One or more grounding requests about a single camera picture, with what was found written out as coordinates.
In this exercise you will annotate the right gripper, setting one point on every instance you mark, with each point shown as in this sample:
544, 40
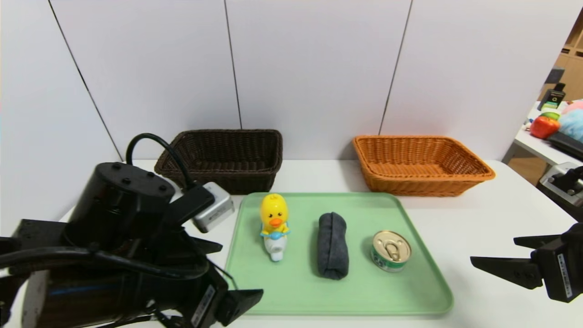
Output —
558, 269

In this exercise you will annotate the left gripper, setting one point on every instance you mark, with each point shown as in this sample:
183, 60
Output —
206, 302

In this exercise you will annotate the yellow duck toy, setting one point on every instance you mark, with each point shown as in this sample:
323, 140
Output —
274, 212

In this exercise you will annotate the dark grey towel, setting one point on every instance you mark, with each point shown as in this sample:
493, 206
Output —
332, 246

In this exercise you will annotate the gold-lid can green label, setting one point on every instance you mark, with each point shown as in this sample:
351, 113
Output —
391, 250

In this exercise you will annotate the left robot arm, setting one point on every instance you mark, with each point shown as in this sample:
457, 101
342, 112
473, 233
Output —
114, 205

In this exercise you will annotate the dark brown wicker basket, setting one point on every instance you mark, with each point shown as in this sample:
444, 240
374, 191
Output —
223, 180

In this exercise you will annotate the orange wicker basket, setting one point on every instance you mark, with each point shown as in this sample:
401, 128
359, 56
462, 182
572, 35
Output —
423, 182

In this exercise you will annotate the white side table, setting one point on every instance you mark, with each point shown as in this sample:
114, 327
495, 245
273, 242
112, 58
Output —
533, 145

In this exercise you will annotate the flat black pad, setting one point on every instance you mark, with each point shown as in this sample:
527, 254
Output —
567, 143

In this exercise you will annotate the red apple toy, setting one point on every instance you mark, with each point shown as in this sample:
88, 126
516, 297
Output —
544, 127

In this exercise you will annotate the blue fluffy toy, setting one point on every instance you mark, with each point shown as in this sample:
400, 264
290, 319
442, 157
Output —
573, 125

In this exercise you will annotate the light green plastic tray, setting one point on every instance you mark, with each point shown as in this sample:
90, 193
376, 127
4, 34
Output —
364, 291

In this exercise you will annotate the small green toy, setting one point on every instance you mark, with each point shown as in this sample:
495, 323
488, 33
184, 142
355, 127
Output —
551, 115

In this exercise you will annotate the pink plush toy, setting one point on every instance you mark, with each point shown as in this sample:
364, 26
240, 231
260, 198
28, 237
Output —
575, 107

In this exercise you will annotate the black bottle with label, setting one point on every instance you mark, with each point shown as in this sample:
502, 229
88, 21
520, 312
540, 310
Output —
553, 98

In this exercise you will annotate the dark grey box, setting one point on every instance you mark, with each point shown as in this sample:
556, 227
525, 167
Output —
554, 75

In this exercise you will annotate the wooden shelf unit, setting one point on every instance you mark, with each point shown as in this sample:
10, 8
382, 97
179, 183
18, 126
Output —
575, 59

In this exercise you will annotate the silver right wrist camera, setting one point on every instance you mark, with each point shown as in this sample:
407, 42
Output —
558, 175

